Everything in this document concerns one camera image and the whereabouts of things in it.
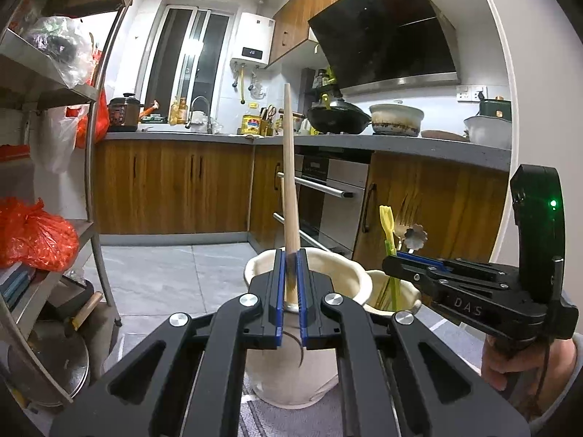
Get metal kitchen faucet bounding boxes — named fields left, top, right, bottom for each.
left=189, top=95, right=215, bottom=135

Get black range hood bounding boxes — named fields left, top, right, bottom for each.
left=307, top=0, right=461, bottom=96

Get floral ceramic utensil holder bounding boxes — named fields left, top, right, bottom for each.
left=243, top=246, right=424, bottom=409

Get white plastic bag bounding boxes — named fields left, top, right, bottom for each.
left=39, top=105, right=78, bottom=174

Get white water heater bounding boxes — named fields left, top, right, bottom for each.
left=230, top=11, right=276, bottom=71

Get red plastic bag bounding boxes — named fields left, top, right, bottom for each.
left=0, top=198, right=80, bottom=269
left=75, top=50, right=110, bottom=149

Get metal shelf rack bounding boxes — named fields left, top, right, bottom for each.
left=0, top=0, right=134, bottom=420

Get yellow plastic sealing clip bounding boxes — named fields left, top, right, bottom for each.
left=379, top=205, right=398, bottom=310
left=387, top=236, right=402, bottom=309

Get black wok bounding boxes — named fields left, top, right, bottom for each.
left=306, top=102, right=372, bottom=135

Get green enamel pot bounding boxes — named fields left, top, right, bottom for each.
left=478, top=98, right=513, bottom=121

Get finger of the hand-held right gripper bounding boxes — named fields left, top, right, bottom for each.
left=382, top=255, right=457, bottom=304
left=396, top=250, right=502, bottom=279

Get built-in steel oven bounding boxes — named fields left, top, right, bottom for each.
left=273, top=148, right=372, bottom=260

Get person's right hand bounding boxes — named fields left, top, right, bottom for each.
left=480, top=331, right=583, bottom=420

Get silver flower-shaped spoon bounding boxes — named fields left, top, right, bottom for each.
left=404, top=224, right=429, bottom=256

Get tan wooden chopstick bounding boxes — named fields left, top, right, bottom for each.
left=279, top=174, right=289, bottom=252
left=282, top=83, right=302, bottom=314

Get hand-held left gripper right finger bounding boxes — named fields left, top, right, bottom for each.
left=296, top=249, right=531, bottom=437

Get wooden wall cabinets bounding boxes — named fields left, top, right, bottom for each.
left=269, top=0, right=474, bottom=67

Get clear plastic bag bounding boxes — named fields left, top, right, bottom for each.
left=23, top=16, right=94, bottom=89

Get electric pressure cooker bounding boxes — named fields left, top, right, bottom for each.
left=108, top=93, right=145, bottom=133

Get knife block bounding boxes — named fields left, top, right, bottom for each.
left=259, top=105, right=278, bottom=136

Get gold fork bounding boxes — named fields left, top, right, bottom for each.
left=394, top=198, right=417, bottom=256

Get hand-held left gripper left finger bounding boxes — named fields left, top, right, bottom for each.
left=50, top=249, right=289, bottom=437

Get wooden base cabinets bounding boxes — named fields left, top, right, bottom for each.
left=93, top=139, right=511, bottom=274

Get white cooking pot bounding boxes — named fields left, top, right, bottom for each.
left=369, top=103, right=425, bottom=137

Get cooking oil bottles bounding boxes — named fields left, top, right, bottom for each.
left=169, top=97, right=188, bottom=126

